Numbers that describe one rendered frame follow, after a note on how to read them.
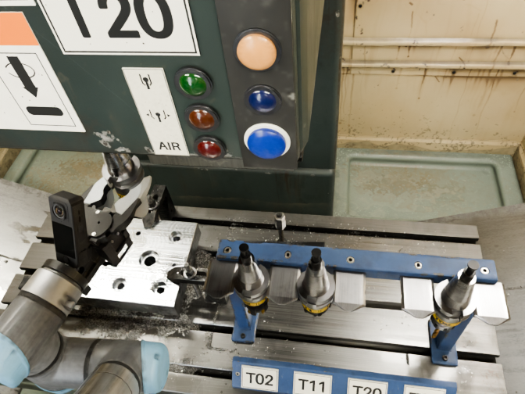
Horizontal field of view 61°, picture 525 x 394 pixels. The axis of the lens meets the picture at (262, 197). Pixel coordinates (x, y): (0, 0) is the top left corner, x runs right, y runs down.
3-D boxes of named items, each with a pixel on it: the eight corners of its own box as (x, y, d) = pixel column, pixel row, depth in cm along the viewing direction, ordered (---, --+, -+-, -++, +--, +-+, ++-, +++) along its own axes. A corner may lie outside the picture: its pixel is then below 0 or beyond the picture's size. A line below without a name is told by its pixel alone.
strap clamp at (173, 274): (226, 304, 109) (216, 274, 97) (175, 299, 111) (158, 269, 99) (229, 291, 111) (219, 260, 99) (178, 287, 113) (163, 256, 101)
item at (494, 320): (511, 327, 69) (512, 326, 68) (474, 324, 70) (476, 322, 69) (502, 287, 73) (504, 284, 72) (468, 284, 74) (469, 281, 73)
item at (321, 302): (338, 281, 77) (338, 274, 75) (330, 313, 74) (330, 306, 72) (302, 271, 79) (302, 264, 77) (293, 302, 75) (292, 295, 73)
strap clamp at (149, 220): (162, 248, 121) (147, 215, 109) (151, 247, 121) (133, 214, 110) (175, 209, 129) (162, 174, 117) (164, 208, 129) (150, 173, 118)
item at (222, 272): (232, 300, 76) (231, 298, 75) (201, 297, 76) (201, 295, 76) (239, 264, 80) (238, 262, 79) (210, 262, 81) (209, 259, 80)
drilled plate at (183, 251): (178, 316, 104) (173, 306, 100) (64, 303, 108) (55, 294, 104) (201, 233, 118) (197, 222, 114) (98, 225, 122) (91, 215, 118)
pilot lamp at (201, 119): (217, 133, 34) (212, 110, 32) (190, 131, 35) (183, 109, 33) (219, 127, 35) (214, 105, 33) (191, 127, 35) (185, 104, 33)
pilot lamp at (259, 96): (278, 116, 32) (276, 91, 30) (248, 115, 32) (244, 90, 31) (279, 110, 32) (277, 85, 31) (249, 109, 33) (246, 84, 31)
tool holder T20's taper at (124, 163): (138, 159, 75) (125, 130, 69) (126, 179, 72) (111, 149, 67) (116, 155, 76) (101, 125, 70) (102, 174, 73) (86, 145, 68)
